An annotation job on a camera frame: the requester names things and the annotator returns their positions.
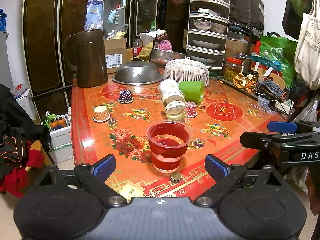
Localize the white box of bottles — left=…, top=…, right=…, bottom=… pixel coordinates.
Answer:
left=41, top=107, right=73, bottom=164

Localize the dark wooden glass cabinet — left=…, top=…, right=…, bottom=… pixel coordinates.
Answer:
left=22, top=0, right=189, bottom=118

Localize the blue water bottle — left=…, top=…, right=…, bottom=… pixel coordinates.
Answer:
left=0, top=8, right=7, bottom=32

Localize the white canvas tote bag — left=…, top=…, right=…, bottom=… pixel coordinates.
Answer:
left=294, top=0, right=320, bottom=90

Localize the red polka dot cupcake liner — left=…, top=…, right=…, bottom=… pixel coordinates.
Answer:
left=185, top=101, right=197, bottom=118

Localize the tray of dried snacks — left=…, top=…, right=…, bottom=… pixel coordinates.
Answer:
left=217, top=73, right=289, bottom=102

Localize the brown plastic pitcher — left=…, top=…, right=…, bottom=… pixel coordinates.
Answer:
left=63, top=29, right=108, bottom=88

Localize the red-label plastic bottle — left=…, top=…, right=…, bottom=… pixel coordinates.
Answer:
left=132, top=36, right=143, bottom=57

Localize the green shopping bag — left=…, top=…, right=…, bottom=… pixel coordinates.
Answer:
left=260, top=32, right=297, bottom=87

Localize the cardboard box with label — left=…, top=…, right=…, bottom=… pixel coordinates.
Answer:
left=104, top=38, right=126, bottom=74

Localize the clear ribbon-wrapped plastic cup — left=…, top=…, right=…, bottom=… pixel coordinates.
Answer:
left=161, top=89, right=187, bottom=122

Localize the black red clothes pile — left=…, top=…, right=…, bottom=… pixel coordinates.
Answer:
left=1, top=85, right=50, bottom=198

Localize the blue white snack bag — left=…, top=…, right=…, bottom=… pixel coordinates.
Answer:
left=84, top=0, right=104, bottom=30

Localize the purple polka dot cupcake liner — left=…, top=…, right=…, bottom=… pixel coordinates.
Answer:
left=118, top=89, right=133, bottom=104

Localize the red-lid glass jar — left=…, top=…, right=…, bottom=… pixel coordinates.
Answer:
left=222, top=57, right=242, bottom=82

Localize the small round coin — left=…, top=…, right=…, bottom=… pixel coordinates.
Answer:
left=170, top=172, right=182, bottom=183

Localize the red plastic cup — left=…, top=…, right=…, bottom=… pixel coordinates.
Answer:
left=146, top=120, right=192, bottom=173

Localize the white tiered dish rack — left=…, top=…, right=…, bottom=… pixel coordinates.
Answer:
left=185, top=0, right=231, bottom=71

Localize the orange polka dot cupcake liner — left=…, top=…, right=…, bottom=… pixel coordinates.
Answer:
left=93, top=105, right=111, bottom=122

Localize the green plastic cup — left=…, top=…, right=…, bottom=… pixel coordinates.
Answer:
left=179, top=81, right=204, bottom=105

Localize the pink cloth bundle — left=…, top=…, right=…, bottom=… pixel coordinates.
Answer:
left=156, top=40, right=172, bottom=51

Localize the white mesh food cover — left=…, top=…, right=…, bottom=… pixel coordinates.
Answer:
left=163, top=58, right=209, bottom=87

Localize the stainless steel colander bowl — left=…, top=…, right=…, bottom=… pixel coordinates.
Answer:
left=112, top=61, right=163, bottom=85

